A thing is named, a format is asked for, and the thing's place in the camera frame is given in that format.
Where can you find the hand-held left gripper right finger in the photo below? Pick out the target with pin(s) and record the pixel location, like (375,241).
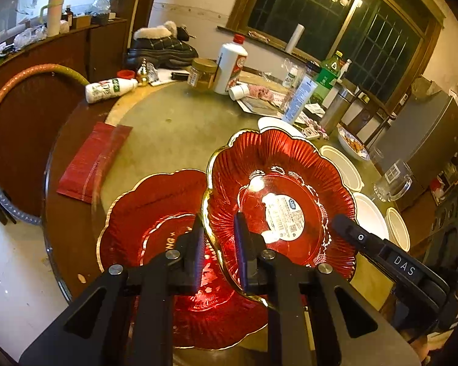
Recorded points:
(241,253)

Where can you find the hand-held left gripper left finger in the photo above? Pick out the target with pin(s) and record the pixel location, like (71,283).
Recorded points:
(198,253)

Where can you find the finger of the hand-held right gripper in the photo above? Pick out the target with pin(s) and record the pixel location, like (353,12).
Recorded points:
(360,238)

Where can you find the white bowl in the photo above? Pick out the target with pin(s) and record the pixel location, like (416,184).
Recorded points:
(399,228)
(341,166)
(370,217)

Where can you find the red gold-rimmed plate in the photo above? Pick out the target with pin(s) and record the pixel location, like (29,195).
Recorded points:
(145,213)

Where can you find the red plate with white sticker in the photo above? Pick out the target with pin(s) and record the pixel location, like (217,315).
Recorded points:
(290,160)

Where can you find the clear glass mug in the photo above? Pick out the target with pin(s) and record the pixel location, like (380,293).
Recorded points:
(395,183)

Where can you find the patterned bowl with food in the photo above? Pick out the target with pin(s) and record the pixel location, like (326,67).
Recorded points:
(353,145)

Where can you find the grey cabinet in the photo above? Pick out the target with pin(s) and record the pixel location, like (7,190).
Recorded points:
(423,137)

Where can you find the wooden chair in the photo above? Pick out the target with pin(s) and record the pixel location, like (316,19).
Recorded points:
(372,114)

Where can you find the steel thermos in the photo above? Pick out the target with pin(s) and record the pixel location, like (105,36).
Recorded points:
(336,108)

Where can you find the red foil packet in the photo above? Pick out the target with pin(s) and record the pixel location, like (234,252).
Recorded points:
(93,160)

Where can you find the flat tray with papers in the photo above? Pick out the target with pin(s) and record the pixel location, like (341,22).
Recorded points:
(259,106)

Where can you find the blue and white tube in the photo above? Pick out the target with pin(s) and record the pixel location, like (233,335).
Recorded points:
(299,99)

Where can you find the small white cup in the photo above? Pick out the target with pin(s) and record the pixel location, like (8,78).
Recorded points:
(238,91)

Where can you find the pink cloth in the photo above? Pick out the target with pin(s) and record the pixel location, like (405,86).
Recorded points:
(261,92)

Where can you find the green plastic bottle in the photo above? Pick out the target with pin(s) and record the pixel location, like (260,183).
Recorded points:
(328,76)

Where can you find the white spray bottle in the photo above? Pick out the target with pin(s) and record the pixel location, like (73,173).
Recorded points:
(346,69)

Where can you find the dark jar with black lid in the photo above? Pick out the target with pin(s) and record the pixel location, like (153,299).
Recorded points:
(312,70)

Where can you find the small black device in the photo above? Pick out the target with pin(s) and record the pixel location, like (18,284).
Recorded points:
(180,76)

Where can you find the jar with gold lid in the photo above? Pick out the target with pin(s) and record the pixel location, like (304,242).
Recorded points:
(202,74)

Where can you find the white bottle with green label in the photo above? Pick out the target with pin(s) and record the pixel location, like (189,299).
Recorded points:
(107,90)

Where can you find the small golden glass bottle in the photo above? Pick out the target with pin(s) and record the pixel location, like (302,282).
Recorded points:
(142,74)

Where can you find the white liquor bottle red cap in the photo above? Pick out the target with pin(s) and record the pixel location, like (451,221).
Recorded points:
(231,64)

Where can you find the red lid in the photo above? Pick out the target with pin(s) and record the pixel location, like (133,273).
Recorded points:
(126,73)

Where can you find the round brown table board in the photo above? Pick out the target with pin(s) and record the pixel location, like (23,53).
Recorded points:
(30,129)

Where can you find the white paper roll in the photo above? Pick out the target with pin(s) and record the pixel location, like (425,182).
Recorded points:
(294,38)

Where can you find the wooden framed window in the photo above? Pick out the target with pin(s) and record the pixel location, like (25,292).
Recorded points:
(366,19)

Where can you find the dark wooden cabinet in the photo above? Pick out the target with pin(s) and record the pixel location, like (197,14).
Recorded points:
(68,51)

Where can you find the multicoloured hula hoop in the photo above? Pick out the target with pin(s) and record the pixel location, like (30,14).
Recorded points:
(23,75)

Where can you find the white tumbler with straw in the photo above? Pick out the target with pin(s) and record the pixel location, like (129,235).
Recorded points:
(55,17)

